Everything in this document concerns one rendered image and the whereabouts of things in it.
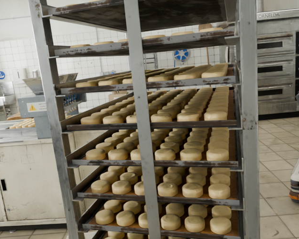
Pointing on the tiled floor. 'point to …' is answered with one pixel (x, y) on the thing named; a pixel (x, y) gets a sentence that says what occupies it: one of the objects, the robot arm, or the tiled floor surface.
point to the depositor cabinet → (26, 184)
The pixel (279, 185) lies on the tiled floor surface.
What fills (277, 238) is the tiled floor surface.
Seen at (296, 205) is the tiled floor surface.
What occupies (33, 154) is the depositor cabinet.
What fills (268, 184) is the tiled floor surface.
